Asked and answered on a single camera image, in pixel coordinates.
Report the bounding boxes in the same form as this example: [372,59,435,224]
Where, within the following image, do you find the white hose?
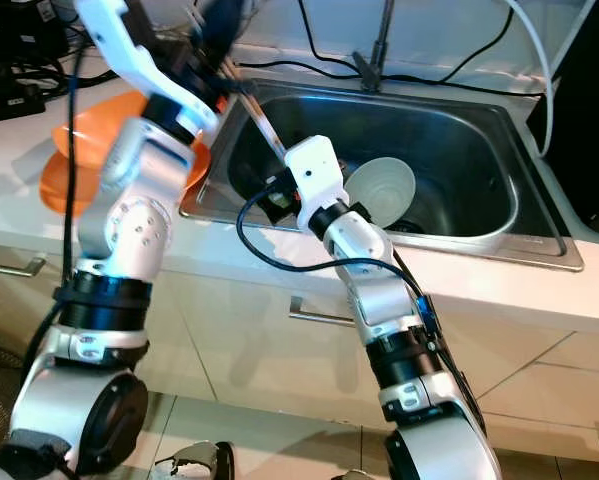
[504,0,555,156]

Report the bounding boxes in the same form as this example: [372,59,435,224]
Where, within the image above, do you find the orange plate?
[39,150,90,216]

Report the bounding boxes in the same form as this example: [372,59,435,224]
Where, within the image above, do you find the black appliance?
[529,0,599,236]

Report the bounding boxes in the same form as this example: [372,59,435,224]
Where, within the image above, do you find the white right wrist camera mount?
[284,135,348,216]

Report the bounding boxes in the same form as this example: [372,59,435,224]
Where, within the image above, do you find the black power strip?
[0,75,45,123]

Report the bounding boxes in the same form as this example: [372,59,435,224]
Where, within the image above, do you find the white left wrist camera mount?
[74,0,212,139]

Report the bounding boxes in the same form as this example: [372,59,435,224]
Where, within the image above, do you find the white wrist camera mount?
[74,0,212,139]
[284,135,348,216]

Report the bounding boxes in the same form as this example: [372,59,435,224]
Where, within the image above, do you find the pale translucent bowl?
[344,157,417,229]

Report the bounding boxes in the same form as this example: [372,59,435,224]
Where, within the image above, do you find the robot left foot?
[154,440,235,480]

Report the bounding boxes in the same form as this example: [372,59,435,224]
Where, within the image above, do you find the stainless steel sink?
[179,78,585,273]

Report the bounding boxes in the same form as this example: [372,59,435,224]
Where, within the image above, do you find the orange bowl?
[51,90,212,191]

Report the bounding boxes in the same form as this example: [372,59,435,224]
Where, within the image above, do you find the black charger box white labels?
[0,0,70,61]

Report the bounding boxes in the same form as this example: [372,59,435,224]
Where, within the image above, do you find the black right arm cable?
[236,185,440,336]

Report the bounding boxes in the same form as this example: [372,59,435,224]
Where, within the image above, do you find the metal sink faucet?
[352,0,395,93]

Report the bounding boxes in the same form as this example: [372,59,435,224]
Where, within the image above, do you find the white kitchen cabinet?
[0,215,599,461]

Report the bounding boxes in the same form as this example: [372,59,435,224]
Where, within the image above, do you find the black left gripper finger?
[201,0,245,63]

